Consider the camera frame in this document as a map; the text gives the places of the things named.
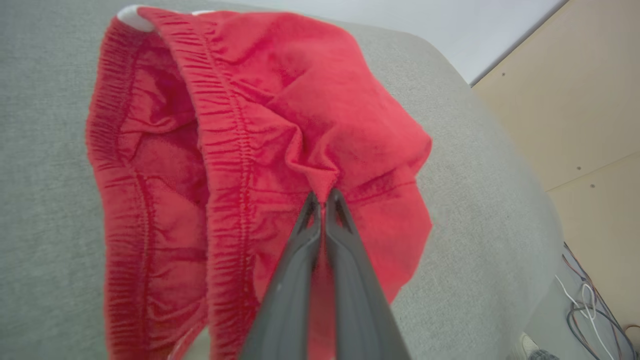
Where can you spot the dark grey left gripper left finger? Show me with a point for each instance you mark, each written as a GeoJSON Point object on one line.
{"type": "Point", "coordinates": [287, 300]}

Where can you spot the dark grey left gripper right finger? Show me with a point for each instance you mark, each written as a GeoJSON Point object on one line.
{"type": "Point", "coordinates": [360, 300]}

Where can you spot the red shorts with white trim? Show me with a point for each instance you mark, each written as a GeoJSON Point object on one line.
{"type": "Point", "coordinates": [280, 115]}

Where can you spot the beige wooden board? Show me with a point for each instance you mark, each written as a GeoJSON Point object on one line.
{"type": "Point", "coordinates": [575, 100]}

